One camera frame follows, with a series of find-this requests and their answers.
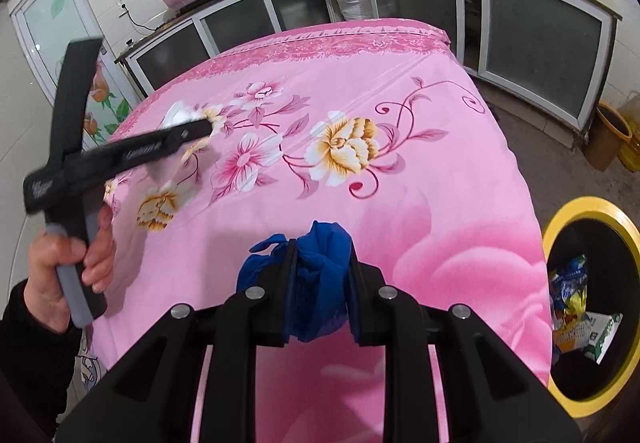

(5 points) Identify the blue glove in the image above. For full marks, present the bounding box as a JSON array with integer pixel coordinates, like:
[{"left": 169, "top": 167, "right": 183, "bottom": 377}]
[{"left": 236, "top": 219, "right": 354, "bottom": 343}]

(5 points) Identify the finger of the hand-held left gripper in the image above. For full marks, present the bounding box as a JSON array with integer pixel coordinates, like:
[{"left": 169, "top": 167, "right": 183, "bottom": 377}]
[{"left": 116, "top": 118, "right": 214, "bottom": 170}]

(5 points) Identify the kitchen counter cabinet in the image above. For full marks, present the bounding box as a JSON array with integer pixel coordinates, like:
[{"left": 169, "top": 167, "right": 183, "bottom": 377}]
[{"left": 114, "top": 0, "right": 624, "bottom": 150}]

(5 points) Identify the yellow cartoon snack bag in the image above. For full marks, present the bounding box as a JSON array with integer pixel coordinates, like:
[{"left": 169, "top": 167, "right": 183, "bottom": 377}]
[{"left": 562, "top": 282, "right": 588, "bottom": 320}]

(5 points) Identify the black bin with yellow rim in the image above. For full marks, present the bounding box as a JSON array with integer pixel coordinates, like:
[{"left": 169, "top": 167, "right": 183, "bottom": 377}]
[{"left": 541, "top": 196, "right": 640, "bottom": 420}]

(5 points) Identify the glass door with flower print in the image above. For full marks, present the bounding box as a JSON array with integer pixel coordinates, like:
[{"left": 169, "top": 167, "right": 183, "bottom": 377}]
[{"left": 9, "top": 0, "right": 147, "bottom": 150}]

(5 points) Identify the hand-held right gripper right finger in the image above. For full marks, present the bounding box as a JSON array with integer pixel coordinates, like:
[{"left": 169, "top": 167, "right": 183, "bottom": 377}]
[{"left": 346, "top": 247, "right": 582, "bottom": 443}]

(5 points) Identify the black power cable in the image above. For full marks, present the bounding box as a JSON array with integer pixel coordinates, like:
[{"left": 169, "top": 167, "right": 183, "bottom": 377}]
[{"left": 121, "top": 2, "right": 168, "bottom": 33}]

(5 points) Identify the person's left hand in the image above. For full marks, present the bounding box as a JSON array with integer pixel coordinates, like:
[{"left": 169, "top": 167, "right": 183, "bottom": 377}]
[{"left": 27, "top": 204, "right": 117, "bottom": 334}]

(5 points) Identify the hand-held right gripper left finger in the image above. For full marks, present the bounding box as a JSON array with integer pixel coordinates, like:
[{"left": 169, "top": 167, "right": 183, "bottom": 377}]
[{"left": 54, "top": 239, "right": 302, "bottom": 443}]

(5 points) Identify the pink floral tablecloth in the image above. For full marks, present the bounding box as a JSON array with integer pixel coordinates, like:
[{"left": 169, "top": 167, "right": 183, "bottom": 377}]
[{"left": 89, "top": 18, "right": 554, "bottom": 443}]

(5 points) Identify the narrow green white packet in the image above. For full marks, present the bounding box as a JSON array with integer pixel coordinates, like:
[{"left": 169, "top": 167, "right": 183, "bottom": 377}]
[{"left": 582, "top": 312, "right": 624, "bottom": 365}]

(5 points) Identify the orange snack packet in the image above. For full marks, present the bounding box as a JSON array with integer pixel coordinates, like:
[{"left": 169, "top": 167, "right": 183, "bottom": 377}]
[{"left": 551, "top": 313, "right": 594, "bottom": 355}]

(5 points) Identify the brown plastic bucket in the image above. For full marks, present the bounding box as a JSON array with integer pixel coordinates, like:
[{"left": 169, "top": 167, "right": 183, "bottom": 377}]
[{"left": 582, "top": 102, "right": 634, "bottom": 172}]

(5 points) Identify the person's left forearm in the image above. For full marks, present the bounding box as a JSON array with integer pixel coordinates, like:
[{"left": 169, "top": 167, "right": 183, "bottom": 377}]
[{"left": 0, "top": 279, "right": 85, "bottom": 442}]

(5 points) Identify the blue white snack packet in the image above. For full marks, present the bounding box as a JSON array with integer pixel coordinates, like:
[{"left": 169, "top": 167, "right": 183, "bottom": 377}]
[{"left": 549, "top": 254, "right": 587, "bottom": 300}]

